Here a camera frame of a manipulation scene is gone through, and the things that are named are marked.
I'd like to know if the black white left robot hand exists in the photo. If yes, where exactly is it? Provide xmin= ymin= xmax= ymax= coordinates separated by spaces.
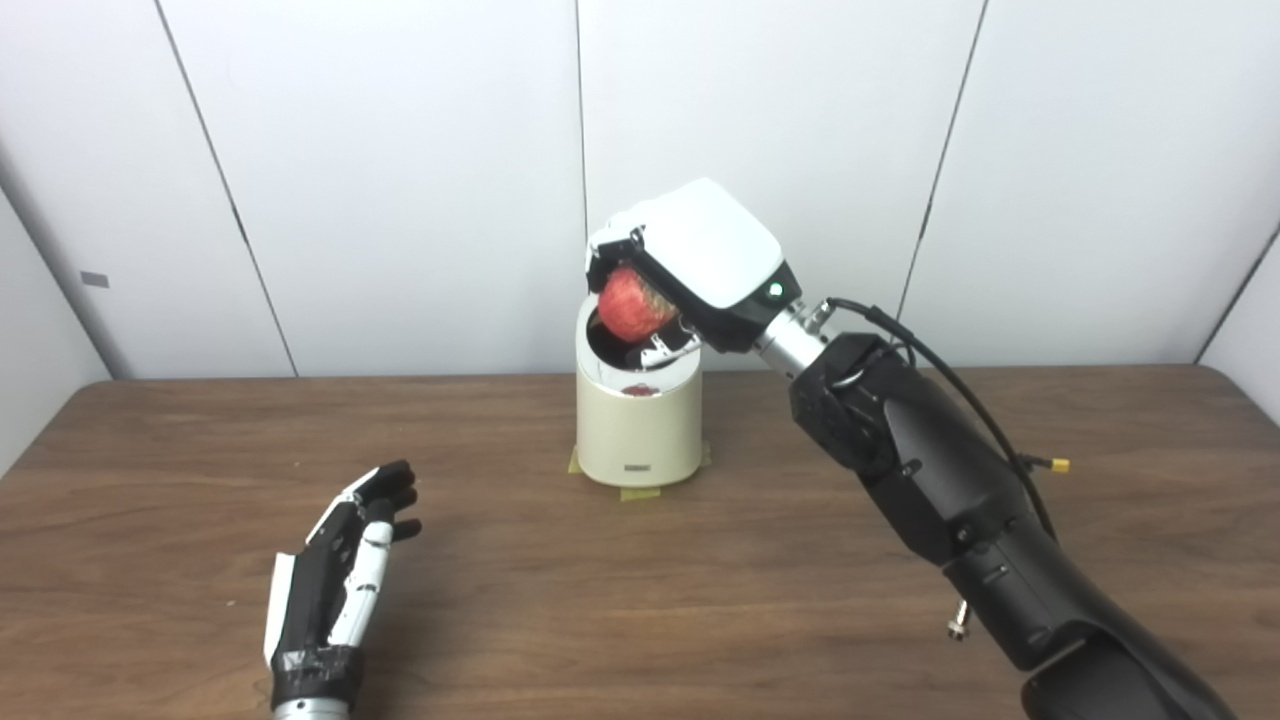
xmin=263 ymin=460 xmax=423 ymax=713

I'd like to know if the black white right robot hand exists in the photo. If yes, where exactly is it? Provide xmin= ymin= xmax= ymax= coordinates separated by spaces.
xmin=585 ymin=178 xmax=803 ymax=369

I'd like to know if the red apple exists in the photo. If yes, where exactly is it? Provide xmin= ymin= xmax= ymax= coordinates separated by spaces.
xmin=598 ymin=266 xmax=681 ymax=344

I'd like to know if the cream-colored round bin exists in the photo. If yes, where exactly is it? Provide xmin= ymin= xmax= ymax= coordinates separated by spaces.
xmin=575 ymin=295 xmax=704 ymax=489

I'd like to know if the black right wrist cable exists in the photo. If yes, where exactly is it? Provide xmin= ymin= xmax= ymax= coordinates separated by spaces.
xmin=825 ymin=297 xmax=1071 ymax=541

